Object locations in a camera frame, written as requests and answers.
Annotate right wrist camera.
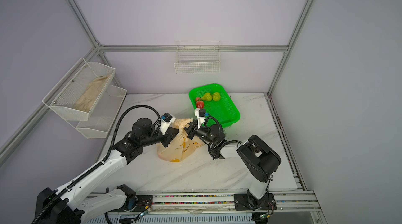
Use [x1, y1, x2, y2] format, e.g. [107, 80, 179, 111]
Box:
[194, 108, 208, 129]

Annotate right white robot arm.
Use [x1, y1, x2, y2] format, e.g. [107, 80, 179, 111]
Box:
[184, 121, 282, 211]

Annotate upper white mesh shelf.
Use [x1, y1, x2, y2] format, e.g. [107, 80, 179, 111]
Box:
[42, 58, 115, 121]

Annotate green plastic basket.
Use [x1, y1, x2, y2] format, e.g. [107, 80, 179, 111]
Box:
[188, 83, 241, 128]

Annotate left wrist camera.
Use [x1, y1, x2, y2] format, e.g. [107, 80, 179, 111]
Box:
[159, 113, 176, 135]

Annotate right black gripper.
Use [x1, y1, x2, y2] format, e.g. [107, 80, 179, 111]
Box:
[179, 121, 216, 146]

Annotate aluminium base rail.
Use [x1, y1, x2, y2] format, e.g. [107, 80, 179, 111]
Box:
[59, 190, 327, 224]

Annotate green fake round fruit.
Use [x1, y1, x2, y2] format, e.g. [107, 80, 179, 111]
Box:
[212, 92, 222, 102]

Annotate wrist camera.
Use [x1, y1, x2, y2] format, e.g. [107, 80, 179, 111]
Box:
[159, 113, 176, 135]
[194, 108, 208, 129]

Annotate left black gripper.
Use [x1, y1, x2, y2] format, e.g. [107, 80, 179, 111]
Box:
[142, 127, 181, 148]

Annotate folded beige bags in shelf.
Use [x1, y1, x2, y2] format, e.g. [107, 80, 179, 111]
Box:
[73, 74, 111, 113]

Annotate left black corrugated cable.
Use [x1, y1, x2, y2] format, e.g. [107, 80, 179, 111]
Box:
[31, 104, 162, 224]

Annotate beige plastic bag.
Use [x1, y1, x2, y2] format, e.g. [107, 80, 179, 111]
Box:
[157, 118, 204, 162]

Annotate green fake pear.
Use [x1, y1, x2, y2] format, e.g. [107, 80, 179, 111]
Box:
[201, 92, 213, 101]

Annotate white wire wall basket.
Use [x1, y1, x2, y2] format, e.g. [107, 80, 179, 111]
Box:
[174, 41, 221, 74]

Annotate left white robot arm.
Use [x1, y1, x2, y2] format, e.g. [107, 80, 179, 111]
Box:
[33, 114, 179, 224]

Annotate white mesh shelf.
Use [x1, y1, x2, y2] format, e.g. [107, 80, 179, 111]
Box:
[75, 85, 127, 139]
[42, 58, 115, 121]

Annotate red fake strawberry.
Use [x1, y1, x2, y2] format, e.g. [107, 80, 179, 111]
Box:
[196, 97, 204, 109]

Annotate lower white mesh shelf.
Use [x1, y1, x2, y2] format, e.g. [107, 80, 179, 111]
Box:
[75, 85, 127, 139]

